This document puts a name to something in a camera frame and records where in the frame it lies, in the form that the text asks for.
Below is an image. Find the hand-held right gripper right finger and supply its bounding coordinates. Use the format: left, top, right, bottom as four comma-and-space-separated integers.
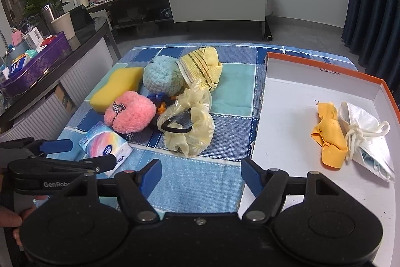
241, 157, 344, 223

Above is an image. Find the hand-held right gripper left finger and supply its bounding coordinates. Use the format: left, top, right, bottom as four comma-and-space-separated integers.
64, 158, 163, 223

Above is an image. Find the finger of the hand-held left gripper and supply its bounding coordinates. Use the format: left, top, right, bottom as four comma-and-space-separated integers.
0, 136, 75, 158
47, 155, 117, 174

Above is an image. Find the rainbow tissue pack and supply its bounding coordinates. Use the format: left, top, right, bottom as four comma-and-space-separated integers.
78, 121, 134, 177

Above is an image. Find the pink fluffy plush toy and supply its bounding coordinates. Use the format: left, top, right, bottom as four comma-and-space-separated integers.
104, 91, 157, 134

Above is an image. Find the yellow sheer scrunchie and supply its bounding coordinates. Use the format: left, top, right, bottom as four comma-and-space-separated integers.
156, 79, 216, 158

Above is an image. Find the white box with orange rim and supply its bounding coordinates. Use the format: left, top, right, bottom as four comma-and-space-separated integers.
239, 51, 400, 267

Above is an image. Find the small blue orange toy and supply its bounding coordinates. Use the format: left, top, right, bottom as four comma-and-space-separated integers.
147, 93, 171, 113

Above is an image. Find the yellow sponge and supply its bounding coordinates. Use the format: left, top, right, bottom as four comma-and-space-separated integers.
90, 67, 145, 114

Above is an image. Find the teal fluffy knit ball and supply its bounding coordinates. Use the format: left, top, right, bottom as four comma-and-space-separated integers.
143, 55, 186, 96

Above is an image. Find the yellow striped towel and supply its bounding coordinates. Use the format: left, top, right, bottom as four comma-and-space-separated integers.
177, 47, 223, 91

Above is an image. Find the person's left hand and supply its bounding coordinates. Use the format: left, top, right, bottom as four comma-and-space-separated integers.
0, 204, 37, 248

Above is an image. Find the purple tin box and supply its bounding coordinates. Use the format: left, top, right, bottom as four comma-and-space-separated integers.
0, 31, 73, 98

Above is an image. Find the blue packet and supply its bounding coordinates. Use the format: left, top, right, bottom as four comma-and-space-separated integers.
9, 56, 27, 77

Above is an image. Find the orange yellow cloth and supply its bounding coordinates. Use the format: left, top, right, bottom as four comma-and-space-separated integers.
310, 101, 349, 169

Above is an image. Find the blue checkered blanket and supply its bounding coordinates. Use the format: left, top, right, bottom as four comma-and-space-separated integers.
58, 43, 314, 213

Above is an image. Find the green tissue pack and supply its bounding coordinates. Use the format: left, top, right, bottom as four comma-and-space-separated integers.
24, 49, 40, 64

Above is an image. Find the red white box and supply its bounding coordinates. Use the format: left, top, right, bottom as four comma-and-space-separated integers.
40, 37, 57, 52

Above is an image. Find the white carton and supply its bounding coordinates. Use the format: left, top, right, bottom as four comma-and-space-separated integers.
23, 26, 45, 49

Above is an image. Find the black round table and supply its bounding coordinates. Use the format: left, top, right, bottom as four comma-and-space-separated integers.
0, 16, 123, 133

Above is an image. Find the pink box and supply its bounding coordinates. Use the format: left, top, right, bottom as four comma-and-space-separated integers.
11, 31, 26, 46

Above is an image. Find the white paper cup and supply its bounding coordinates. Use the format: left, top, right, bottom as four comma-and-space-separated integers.
50, 12, 76, 40

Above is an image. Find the white face mask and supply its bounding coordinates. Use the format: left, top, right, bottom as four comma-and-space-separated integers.
339, 101, 396, 183

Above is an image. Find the steel tumbler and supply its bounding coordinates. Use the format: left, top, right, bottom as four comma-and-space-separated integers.
41, 3, 61, 27

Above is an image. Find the black stand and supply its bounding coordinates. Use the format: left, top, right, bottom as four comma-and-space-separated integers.
69, 4, 95, 30

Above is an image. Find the black roll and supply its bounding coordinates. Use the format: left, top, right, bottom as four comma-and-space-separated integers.
264, 20, 275, 42

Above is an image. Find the white television cabinet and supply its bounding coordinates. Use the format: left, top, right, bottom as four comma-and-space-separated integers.
86, 0, 275, 43

